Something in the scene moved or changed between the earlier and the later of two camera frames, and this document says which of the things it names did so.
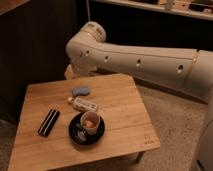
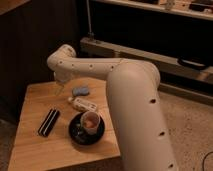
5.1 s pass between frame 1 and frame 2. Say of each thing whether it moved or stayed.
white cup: stayed
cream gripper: moved
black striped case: stayed
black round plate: stayed
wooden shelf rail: stayed
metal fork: moved
